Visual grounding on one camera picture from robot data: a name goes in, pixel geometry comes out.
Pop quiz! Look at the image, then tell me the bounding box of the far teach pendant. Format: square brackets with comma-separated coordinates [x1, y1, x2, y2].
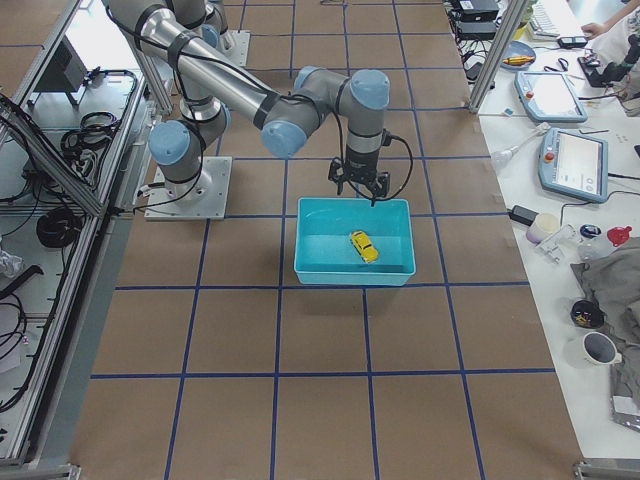
[514, 71, 588, 123]

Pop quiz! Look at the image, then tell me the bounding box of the black power adapter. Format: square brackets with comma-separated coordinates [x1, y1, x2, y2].
[508, 205, 539, 227]

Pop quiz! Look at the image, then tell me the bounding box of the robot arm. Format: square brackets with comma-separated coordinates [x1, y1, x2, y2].
[106, 1, 390, 201]

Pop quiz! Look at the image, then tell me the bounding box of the white mug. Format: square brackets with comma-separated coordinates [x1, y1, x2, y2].
[564, 331, 622, 369]

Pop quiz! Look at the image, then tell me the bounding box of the grey cloth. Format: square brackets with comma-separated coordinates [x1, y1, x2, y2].
[571, 237, 639, 407]

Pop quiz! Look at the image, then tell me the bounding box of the blue plate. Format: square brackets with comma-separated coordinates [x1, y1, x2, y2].
[501, 41, 536, 71]

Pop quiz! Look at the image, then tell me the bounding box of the aluminium frame post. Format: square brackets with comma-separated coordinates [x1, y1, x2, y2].
[468, 0, 528, 114]

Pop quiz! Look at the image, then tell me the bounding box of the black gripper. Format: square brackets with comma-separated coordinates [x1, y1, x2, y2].
[328, 149, 390, 206]

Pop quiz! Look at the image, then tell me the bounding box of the yellow beetle toy car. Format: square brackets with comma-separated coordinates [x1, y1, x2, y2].
[350, 230, 379, 264]

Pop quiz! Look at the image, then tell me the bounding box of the white paper cup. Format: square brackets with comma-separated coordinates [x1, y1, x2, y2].
[526, 213, 560, 244]

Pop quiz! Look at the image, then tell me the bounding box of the black bowl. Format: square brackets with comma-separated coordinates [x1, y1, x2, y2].
[570, 299, 605, 329]

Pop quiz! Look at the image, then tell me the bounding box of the light blue plastic bin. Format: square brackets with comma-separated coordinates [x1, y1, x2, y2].
[294, 198, 416, 286]

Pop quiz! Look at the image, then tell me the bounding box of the near teach pendant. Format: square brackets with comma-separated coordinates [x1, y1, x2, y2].
[538, 128, 609, 203]

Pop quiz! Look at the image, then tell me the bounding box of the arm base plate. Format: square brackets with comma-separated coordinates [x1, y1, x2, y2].
[219, 29, 250, 67]
[144, 156, 232, 221]

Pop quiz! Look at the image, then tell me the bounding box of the teach pendant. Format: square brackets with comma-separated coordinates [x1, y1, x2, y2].
[514, 71, 588, 123]
[538, 128, 609, 203]

